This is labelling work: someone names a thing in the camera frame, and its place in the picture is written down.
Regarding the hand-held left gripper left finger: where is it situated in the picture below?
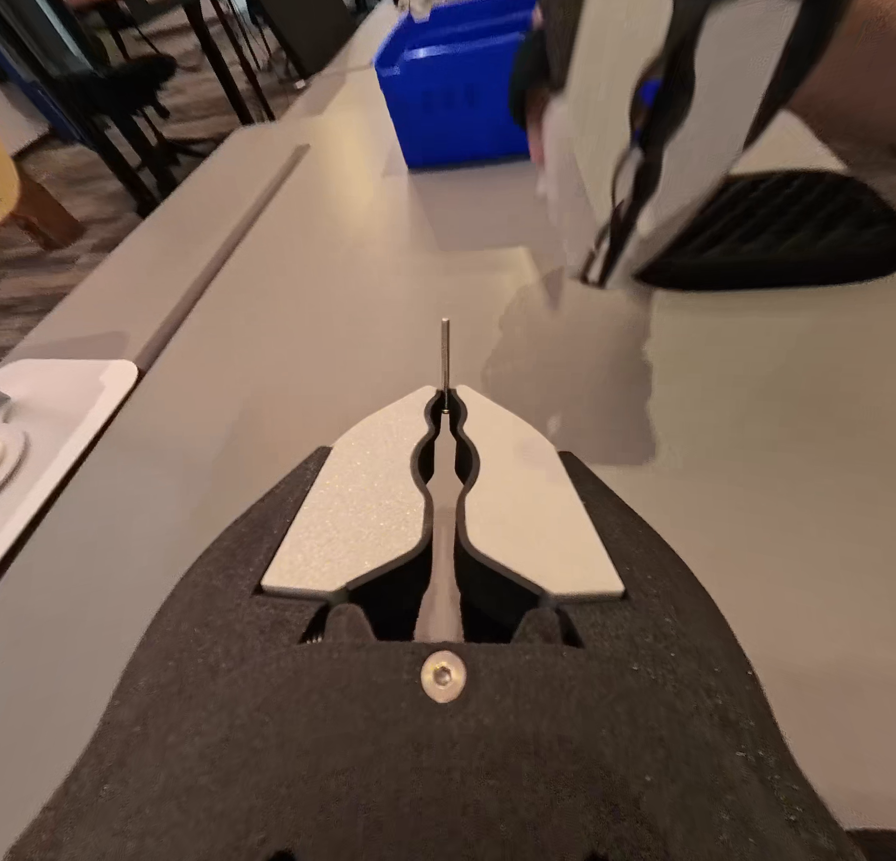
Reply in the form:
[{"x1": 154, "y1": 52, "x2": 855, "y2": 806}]
[{"x1": 261, "y1": 385, "x2": 446, "y2": 627}]

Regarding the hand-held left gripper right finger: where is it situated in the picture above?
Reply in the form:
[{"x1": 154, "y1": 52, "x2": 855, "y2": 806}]
[{"x1": 450, "y1": 383, "x2": 626, "y2": 629}]

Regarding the person's right hand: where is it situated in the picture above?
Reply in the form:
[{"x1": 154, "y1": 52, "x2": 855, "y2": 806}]
[{"x1": 526, "y1": 94, "x2": 562, "y2": 200}]

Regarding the black wrist rest pad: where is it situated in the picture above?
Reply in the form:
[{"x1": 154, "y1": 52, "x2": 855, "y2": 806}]
[{"x1": 633, "y1": 168, "x2": 896, "y2": 293}]

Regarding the monitor on floor stand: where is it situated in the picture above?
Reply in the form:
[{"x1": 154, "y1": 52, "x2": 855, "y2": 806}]
[{"x1": 0, "y1": 0, "x2": 92, "y2": 148}]

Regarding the white cable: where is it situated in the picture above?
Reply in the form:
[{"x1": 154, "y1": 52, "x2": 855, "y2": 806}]
[{"x1": 293, "y1": 63, "x2": 379, "y2": 92}]

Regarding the black high-back chair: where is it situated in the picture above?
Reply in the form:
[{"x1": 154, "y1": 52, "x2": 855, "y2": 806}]
[{"x1": 231, "y1": 0, "x2": 358, "y2": 81}]

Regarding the person's right forearm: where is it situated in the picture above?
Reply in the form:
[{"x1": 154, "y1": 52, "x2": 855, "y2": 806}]
[{"x1": 791, "y1": 0, "x2": 896, "y2": 204}]

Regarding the black office chair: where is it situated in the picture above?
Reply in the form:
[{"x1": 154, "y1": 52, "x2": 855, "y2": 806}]
[{"x1": 52, "y1": 54, "x2": 211, "y2": 211}]

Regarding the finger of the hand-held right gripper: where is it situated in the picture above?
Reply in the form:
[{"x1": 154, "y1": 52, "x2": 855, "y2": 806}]
[
  {"x1": 601, "y1": 0, "x2": 807, "y2": 289},
  {"x1": 552, "y1": 0, "x2": 692, "y2": 281}
]

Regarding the blue plastic bin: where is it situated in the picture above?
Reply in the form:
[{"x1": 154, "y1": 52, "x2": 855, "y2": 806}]
[{"x1": 374, "y1": 0, "x2": 662, "y2": 170}]

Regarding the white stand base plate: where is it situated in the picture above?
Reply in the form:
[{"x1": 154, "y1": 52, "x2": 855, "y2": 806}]
[{"x1": 0, "y1": 359, "x2": 140, "y2": 561}]

